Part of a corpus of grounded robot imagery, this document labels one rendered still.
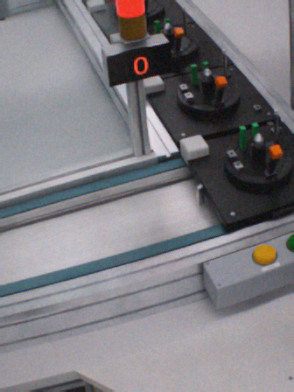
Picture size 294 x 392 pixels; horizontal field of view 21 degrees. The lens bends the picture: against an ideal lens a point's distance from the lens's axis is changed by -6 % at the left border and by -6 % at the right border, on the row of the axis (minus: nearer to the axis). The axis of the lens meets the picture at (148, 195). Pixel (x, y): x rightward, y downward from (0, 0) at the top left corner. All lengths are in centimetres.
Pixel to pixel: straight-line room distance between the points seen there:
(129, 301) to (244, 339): 22
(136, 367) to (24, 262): 31
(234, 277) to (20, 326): 38
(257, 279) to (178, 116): 47
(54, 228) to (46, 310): 24
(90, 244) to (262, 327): 37
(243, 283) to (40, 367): 39
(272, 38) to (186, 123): 64
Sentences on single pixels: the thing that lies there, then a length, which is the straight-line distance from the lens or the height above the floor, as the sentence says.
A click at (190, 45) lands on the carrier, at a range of 191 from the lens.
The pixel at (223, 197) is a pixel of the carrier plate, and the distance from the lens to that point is 148.
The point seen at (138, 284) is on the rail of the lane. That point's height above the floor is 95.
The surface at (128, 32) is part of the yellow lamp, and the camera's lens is 140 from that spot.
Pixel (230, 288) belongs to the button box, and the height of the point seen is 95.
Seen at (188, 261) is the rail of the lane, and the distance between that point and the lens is 138.
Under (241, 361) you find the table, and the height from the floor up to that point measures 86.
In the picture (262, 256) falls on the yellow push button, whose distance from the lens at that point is 137.
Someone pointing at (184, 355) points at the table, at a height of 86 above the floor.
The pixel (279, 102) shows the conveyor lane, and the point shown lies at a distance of 175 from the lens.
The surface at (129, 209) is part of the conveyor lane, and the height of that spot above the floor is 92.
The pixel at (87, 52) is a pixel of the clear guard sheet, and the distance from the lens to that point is 145.
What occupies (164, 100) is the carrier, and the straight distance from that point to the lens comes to 174.
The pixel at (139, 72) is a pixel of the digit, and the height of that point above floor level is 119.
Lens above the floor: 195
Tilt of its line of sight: 41 degrees down
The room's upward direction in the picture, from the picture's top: 6 degrees counter-clockwise
